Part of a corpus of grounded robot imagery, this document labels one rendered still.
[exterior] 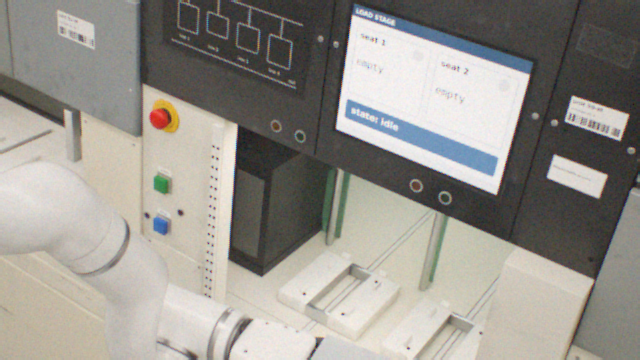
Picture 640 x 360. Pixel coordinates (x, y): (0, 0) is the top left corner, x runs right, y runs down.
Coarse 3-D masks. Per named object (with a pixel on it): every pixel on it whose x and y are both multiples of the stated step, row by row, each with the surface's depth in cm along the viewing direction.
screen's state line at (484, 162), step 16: (352, 112) 125; (368, 112) 124; (384, 128) 123; (400, 128) 121; (416, 128) 120; (416, 144) 121; (432, 144) 119; (448, 144) 118; (464, 144) 116; (464, 160) 117; (480, 160) 116; (496, 160) 114
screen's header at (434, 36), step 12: (360, 12) 117; (372, 12) 116; (384, 24) 116; (396, 24) 115; (408, 24) 114; (420, 36) 113; (432, 36) 112; (444, 36) 111; (456, 48) 111; (468, 48) 110; (480, 48) 109; (492, 60) 109; (504, 60) 108; (516, 60) 107; (528, 72) 106
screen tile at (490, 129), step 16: (448, 64) 113; (464, 64) 111; (448, 80) 114; (464, 80) 112; (480, 80) 111; (496, 80) 110; (512, 80) 108; (432, 96) 116; (480, 96) 112; (496, 96) 110; (512, 96) 109; (432, 112) 117; (448, 112) 116; (464, 112) 114; (496, 112) 111; (448, 128) 117; (464, 128) 115; (480, 128) 114; (496, 128) 112; (496, 144) 113
